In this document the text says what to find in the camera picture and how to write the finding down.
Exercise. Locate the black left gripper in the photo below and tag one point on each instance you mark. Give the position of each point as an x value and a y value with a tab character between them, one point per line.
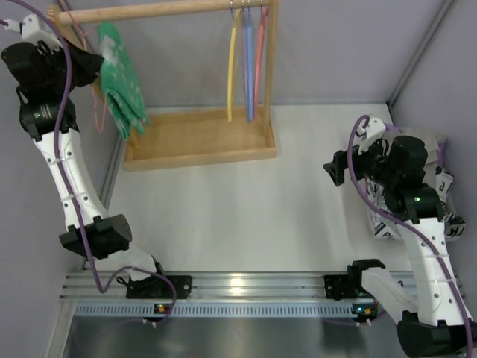
85	63

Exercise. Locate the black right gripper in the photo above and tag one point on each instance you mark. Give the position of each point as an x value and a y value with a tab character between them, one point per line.
343	166

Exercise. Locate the green white tie-dye trousers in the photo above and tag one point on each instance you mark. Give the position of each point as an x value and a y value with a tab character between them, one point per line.
120	84

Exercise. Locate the pink clothes hanger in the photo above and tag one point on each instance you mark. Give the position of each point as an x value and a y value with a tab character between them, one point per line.
99	103

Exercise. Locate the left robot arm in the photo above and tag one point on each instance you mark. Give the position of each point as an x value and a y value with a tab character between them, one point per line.
49	118

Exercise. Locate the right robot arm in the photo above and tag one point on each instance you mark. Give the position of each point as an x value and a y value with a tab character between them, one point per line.
436	321

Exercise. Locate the yellow clothes hanger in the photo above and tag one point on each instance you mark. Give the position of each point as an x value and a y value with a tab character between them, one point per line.
231	60

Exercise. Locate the blue clothes hanger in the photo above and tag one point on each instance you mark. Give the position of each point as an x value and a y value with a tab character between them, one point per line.
247	26

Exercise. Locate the coral clothes hanger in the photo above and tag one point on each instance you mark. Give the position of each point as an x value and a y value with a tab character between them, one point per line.
259	54

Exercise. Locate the black white printed garment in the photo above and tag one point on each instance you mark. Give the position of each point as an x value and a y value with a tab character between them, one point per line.
436	176

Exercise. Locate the grey garment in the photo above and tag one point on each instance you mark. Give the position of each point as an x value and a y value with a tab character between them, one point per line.
434	142

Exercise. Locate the wooden clothes rack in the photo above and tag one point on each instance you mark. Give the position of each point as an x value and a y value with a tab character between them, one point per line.
195	137

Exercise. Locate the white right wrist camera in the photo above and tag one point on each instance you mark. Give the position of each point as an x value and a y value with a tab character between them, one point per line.
369	130

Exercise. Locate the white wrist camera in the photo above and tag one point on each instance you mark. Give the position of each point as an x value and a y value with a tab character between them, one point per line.
32	30
369	130

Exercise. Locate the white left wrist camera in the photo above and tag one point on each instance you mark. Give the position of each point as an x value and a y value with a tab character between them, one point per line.
32	30

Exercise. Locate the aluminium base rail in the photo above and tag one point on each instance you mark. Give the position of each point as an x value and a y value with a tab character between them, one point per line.
231	285

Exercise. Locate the light blue cable duct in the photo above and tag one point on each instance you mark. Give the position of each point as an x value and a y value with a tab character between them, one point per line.
190	309

